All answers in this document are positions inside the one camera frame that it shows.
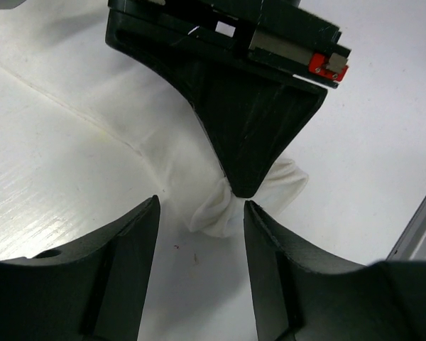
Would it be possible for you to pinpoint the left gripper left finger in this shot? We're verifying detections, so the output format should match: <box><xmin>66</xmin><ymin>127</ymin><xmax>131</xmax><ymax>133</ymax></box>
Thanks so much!
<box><xmin>0</xmin><ymin>196</ymin><xmax>160</xmax><ymax>340</ymax></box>

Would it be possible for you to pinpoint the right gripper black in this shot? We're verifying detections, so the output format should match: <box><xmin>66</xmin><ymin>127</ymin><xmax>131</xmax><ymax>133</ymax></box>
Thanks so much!
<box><xmin>106</xmin><ymin>1</ymin><xmax>351</xmax><ymax>198</ymax></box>

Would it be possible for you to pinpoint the white sock pair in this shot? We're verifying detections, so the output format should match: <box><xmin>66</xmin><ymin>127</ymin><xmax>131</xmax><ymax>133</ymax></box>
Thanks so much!
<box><xmin>0</xmin><ymin>53</ymin><xmax>310</xmax><ymax>239</ymax></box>

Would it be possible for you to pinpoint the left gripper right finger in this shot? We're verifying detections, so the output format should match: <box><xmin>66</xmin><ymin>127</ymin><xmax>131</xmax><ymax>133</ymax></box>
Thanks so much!
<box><xmin>244</xmin><ymin>201</ymin><xmax>426</xmax><ymax>340</ymax></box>

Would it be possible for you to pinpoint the aluminium rail frame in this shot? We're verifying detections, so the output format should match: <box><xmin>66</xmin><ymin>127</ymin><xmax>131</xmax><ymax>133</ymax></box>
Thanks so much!
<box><xmin>387</xmin><ymin>196</ymin><xmax>426</xmax><ymax>261</ymax></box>

